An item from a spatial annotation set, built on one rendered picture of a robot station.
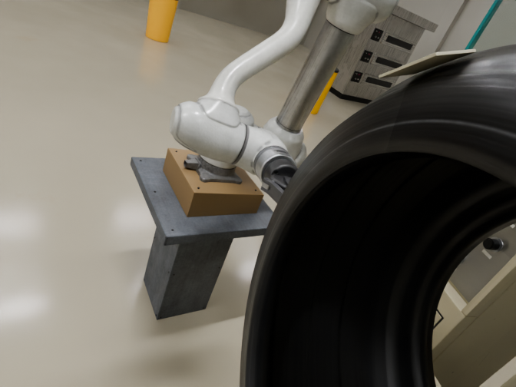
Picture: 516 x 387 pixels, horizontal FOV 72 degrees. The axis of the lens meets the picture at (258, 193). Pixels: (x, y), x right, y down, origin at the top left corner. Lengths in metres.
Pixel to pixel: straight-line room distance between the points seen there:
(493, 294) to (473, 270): 0.10
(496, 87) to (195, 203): 1.11
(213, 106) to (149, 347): 1.19
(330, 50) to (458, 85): 0.93
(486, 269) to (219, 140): 0.78
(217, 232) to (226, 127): 0.57
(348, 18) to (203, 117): 0.56
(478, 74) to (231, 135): 0.60
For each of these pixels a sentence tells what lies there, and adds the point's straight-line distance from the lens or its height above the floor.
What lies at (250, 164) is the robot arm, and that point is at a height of 1.08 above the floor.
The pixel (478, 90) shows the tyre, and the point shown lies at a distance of 0.26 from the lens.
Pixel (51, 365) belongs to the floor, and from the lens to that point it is 1.67.
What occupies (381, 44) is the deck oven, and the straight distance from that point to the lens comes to 7.49.
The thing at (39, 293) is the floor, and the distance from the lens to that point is 1.87.
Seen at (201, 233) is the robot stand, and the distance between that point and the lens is 1.26.
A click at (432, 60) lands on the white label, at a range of 0.31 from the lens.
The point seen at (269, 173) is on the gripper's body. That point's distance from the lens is 0.74.
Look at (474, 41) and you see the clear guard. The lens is 1.33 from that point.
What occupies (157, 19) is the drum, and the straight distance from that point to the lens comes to 6.50.
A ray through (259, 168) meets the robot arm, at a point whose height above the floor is 1.10.
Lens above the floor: 1.44
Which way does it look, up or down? 30 degrees down
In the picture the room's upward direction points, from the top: 22 degrees clockwise
